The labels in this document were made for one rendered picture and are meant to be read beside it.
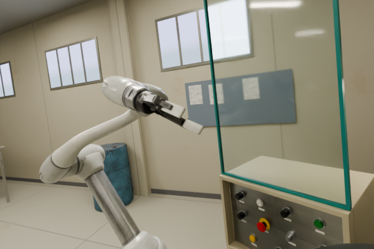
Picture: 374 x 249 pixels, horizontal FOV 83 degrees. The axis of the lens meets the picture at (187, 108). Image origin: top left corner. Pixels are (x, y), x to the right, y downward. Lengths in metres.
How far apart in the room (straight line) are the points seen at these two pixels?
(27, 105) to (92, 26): 2.66
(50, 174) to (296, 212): 1.06
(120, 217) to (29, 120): 5.26
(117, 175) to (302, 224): 3.06
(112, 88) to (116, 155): 2.90
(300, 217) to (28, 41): 5.94
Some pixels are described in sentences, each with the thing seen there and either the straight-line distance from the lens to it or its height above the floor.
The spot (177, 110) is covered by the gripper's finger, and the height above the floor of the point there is 1.66.
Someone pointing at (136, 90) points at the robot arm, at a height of 1.73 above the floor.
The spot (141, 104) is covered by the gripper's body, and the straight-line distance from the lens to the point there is 0.69.
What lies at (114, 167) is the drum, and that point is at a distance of 3.67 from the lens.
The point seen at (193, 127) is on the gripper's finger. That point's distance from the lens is 0.68.
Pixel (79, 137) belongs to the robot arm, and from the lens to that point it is 1.01.
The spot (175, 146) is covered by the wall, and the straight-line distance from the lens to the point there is 3.66.
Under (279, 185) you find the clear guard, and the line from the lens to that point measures 1.00.
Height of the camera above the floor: 1.70
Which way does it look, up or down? 4 degrees down
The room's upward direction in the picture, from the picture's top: 6 degrees counter-clockwise
